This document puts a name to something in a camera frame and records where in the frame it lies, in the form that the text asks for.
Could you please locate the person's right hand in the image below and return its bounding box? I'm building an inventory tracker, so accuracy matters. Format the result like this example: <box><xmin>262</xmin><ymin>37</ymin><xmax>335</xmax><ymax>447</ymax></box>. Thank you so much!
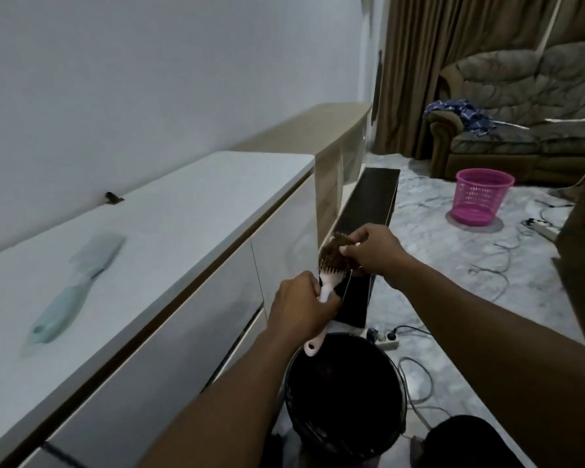
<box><xmin>340</xmin><ymin>223</ymin><xmax>412</xmax><ymax>288</ymax></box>

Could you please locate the white power strip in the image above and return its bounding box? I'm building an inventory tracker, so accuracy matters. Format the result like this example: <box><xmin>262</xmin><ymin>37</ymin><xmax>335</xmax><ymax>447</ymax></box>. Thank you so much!
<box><xmin>366</xmin><ymin>328</ymin><xmax>400</xmax><ymax>349</ymax></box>
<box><xmin>522</xmin><ymin>218</ymin><xmax>561</xmax><ymax>242</ymax></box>

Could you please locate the person's left hand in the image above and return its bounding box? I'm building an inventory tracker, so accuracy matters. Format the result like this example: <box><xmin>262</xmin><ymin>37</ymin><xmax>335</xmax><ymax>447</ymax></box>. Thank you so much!
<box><xmin>266</xmin><ymin>271</ymin><xmax>344</xmax><ymax>343</ymax></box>

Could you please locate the grey cable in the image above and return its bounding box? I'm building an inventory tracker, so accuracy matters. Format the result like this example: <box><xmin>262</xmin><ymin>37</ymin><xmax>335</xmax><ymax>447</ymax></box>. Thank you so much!
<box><xmin>397</xmin><ymin>357</ymin><xmax>451</xmax><ymax>432</ymax></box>

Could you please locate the person's left forearm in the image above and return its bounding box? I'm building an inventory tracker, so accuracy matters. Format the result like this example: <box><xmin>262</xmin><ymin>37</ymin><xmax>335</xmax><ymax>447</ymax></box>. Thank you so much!
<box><xmin>139</xmin><ymin>331</ymin><xmax>318</xmax><ymax>468</ymax></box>

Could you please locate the blue patterned cloth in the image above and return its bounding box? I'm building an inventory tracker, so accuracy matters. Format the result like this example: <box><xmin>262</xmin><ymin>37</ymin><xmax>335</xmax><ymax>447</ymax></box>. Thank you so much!
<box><xmin>425</xmin><ymin>99</ymin><xmax>498</xmax><ymax>137</ymax></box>

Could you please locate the pink plastic basket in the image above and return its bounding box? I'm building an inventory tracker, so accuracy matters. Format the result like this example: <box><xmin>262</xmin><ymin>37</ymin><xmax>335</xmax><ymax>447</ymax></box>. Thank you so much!
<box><xmin>450</xmin><ymin>168</ymin><xmax>515</xmax><ymax>227</ymax></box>

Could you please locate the black cable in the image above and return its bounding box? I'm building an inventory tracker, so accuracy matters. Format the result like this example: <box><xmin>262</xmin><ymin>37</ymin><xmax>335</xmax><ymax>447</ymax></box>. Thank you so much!
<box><xmin>468</xmin><ymin>224</ymin><xmax>542</xmax><ymax>303</ymax></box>

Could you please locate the person's right forearm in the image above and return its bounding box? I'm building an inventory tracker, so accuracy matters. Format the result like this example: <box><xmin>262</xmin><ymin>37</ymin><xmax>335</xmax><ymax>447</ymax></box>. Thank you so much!
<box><xmin>387</xmin><ymin>255</ymin><xmax>585</xmax><ymax>468</ymax></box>

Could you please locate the brown sofa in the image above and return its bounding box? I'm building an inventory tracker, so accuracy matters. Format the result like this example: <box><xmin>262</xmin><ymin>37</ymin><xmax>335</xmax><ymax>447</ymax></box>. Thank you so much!
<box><xmin>425</xmin><ymin>40</ymin><xmax>585</xmax><ymax>187</ymax></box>

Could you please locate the beige wooden shelf unit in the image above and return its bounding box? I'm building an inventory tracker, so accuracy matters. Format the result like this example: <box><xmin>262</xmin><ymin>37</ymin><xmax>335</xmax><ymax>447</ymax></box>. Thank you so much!
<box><xmin>231</xmin><ymin>102</ymin><xmax>373</xmax><ymax>249</ymax></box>

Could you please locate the white cabinet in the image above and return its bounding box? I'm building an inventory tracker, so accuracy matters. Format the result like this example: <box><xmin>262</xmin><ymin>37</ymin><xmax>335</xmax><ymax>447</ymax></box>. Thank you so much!
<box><xmin>0</xmin><ymin>151</ymin><xmax>320</xmax><ymax>468</ymax></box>

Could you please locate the dark wooden board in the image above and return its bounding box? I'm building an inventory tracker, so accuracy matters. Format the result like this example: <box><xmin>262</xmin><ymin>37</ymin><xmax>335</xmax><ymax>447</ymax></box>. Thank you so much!
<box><xmin>329</xmin><ymin>167</ymin><xmax>401</xmax><ymax>329</ymax></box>

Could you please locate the clump of brown hair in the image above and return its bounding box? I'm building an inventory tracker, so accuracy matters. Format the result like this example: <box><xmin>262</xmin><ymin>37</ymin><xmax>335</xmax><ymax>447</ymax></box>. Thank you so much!
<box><xmin>319</xmin><ymin>232</ymin><xmax>359</xmax><ymax>274</ymax></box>

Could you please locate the black trash bin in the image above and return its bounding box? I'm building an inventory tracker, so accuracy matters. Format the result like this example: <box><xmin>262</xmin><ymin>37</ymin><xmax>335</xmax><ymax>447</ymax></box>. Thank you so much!
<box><xmin>284</xmin><ymin>333</ymin><xmax>407</xmax><ymax>460</ymax></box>

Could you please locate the light green comb brush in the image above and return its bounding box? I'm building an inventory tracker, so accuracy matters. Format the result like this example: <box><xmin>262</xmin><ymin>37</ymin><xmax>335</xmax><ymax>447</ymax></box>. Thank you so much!
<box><xmin>27</xmin><ymin>234</ymin><xmax>126</xmax><ymax>345</ymax></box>

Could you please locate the pink hairbrush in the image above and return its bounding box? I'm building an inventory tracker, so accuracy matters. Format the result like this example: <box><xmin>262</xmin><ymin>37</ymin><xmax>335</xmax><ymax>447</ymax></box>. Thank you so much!
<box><xmin>304</xmin><ymin>234</ymin><xmax>354</xmax><ymax>358</ymax></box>

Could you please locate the brown curtain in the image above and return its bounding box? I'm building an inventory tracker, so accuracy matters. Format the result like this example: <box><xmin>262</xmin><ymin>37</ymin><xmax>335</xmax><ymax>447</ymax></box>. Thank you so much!
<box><xmin>372</xmin><ymin>0</ymin><xmax>585</xmax><ymax>159</ymax></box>

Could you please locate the person's knee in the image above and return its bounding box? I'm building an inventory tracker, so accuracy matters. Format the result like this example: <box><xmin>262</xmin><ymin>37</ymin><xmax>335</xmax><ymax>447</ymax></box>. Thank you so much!
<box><xmin>412</xmin><ymin>415</ymin><xmax>527</xmax><ymax>468</ymax></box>

